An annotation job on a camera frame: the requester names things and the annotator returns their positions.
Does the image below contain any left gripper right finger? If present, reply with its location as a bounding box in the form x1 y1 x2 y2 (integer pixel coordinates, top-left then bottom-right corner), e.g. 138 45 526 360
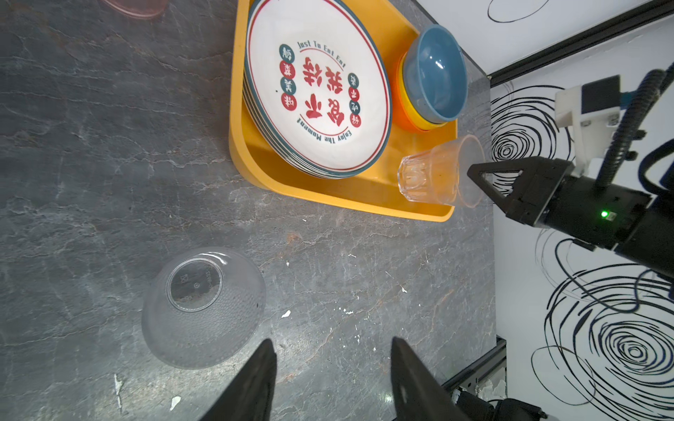
391 337 469 421

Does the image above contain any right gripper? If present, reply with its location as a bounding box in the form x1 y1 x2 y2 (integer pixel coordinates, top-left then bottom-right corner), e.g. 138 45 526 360
467 157 673 279

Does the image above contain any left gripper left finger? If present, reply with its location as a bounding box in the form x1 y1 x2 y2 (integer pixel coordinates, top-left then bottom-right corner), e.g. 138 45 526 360
201 339 277 421

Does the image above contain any clear ribbed glass tumbler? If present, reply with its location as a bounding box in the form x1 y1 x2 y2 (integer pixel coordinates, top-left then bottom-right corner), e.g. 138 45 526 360
398 135 485 208

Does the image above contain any yellow bowl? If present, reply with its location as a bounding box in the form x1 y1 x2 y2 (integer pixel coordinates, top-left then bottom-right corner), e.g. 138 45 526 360
392 54 446 133

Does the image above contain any grey-blue bottom bowl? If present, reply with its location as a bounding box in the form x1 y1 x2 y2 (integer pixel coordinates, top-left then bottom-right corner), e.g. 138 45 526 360
403 25 468 125

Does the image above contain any green rim text plate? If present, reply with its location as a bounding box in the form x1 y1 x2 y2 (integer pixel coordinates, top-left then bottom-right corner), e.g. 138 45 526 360
241 31 370 181

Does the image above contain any yellow plastic bin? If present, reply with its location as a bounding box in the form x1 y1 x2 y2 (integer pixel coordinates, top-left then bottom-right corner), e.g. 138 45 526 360
229 1 458 222

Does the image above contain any pink transparent cup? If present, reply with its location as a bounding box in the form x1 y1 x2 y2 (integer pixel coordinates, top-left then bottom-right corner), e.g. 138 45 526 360
103 0 169 20

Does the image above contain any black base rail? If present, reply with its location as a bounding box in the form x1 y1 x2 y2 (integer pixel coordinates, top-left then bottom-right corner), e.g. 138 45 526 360
442 337 507 395

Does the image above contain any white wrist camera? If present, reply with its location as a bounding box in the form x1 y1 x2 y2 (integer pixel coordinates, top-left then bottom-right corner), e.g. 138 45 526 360
555 75 621 177

